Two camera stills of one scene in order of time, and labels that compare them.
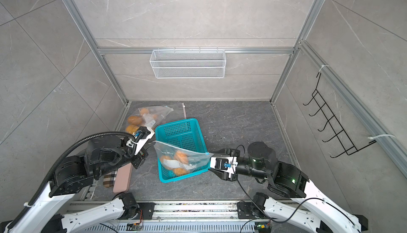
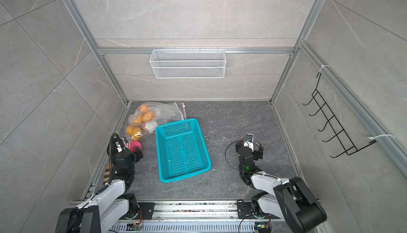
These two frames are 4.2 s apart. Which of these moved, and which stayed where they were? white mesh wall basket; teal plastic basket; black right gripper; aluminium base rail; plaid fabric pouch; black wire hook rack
Moved: black right gripper
Stayed: aluminium base rail; black wire hook rack; teal plastic basket; plaid fabric pouch; white mesh wall basket
